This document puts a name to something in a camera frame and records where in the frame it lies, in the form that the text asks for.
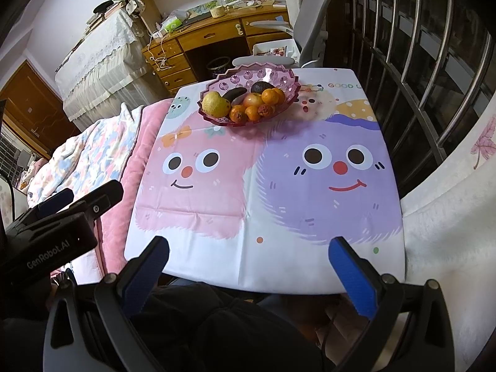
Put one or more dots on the green tissue packet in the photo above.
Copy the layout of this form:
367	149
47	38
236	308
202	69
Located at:
172	24

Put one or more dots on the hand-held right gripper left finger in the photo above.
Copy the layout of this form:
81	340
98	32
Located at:
143	275

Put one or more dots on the red yellow apple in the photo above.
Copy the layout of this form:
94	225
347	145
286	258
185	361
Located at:
252	100

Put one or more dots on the brown wooden door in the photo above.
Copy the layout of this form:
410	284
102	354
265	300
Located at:
31	108

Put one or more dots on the wooden desk with drawers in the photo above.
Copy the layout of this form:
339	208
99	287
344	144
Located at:
201	35

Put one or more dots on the white lace cover cloth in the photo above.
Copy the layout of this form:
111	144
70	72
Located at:
100	58

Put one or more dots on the floral quilt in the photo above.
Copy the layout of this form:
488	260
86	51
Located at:
77	155

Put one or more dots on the white leaf print curtain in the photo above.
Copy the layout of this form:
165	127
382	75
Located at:
445	240

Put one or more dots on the white storage box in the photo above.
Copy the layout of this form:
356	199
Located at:
271	44

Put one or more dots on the person's dark pants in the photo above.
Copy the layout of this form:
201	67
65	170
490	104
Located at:
232	337

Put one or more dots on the metal window grille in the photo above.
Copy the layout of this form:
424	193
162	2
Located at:
411	48

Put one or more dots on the pink plastic fruit bowl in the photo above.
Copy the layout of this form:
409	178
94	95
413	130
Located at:
271	75

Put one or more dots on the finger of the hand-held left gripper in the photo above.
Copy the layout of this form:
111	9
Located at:
56	200
102	199

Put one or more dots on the grey office chair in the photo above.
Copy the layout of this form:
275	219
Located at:
314	4

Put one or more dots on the yellow pear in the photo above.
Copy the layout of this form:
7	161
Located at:
216	104

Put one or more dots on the black mesh trash bin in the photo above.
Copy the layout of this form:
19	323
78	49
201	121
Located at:
219	66

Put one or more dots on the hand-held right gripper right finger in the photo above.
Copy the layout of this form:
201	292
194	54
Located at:
352	275

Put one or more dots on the pink plush blanket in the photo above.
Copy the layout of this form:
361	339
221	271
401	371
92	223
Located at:
128	186

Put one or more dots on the cartoon printed tablecloth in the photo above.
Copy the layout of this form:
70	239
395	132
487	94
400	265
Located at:
252	201

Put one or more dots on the wooden cup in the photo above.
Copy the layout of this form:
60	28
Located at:
218	11

